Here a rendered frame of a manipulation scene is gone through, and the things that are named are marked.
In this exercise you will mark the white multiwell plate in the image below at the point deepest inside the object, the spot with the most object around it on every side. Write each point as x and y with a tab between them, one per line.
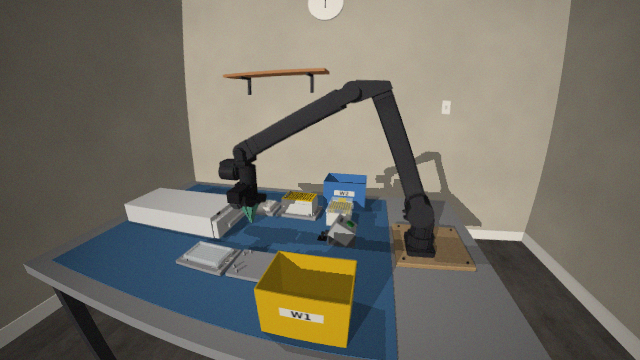
200	253

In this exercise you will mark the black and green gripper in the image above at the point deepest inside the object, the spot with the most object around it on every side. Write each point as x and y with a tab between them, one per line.
248	207

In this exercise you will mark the blue bench mat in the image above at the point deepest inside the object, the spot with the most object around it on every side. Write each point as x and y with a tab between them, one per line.
140	260

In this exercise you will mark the yellow open-top bin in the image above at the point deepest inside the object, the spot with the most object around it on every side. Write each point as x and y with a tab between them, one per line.
308	317

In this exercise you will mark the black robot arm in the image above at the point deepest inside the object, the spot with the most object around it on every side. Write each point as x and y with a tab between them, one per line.
419	211

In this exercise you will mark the white button box with green key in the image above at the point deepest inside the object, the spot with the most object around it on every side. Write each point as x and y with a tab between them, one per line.
342	233

